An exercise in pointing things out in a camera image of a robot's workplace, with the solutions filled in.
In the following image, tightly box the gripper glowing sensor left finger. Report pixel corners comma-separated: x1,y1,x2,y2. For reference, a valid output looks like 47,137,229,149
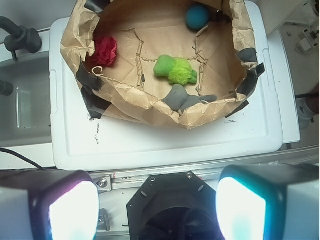
0,170,100,240

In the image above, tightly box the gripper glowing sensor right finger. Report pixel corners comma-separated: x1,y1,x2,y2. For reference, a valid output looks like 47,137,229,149
215,163,320,240

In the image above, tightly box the gray plush animal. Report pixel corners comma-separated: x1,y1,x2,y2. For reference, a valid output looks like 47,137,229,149
162,84,218,113

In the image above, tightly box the white plastic bin lid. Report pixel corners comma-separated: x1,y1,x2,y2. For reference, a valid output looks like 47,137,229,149
49,1,284,171

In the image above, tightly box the clear plastic container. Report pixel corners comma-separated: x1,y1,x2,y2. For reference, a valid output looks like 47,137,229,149
0,52,52,148

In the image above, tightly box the green fuzzy plush toy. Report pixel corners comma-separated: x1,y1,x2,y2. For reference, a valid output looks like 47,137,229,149
153,54,198,86

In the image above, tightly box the brown paper bag tray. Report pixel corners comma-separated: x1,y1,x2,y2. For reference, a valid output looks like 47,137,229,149
60,0,265,129

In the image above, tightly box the red crumpled plush toy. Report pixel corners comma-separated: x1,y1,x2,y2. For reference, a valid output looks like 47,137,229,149
86,35,118,68

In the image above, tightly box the white electrical device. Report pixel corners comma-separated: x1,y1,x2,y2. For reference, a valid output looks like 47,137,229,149
279,17,320,68

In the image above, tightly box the blue felt ball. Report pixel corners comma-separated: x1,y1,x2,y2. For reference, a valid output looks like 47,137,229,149
185,5,210,30

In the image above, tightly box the black cable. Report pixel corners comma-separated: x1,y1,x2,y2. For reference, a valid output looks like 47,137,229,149
0,147,55,171

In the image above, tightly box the aluminium extrusion rail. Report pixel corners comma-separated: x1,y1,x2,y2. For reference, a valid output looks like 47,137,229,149
89,146,320,193

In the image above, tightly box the black octagonal mount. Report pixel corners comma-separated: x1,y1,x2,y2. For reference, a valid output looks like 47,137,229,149
126,171,224,240

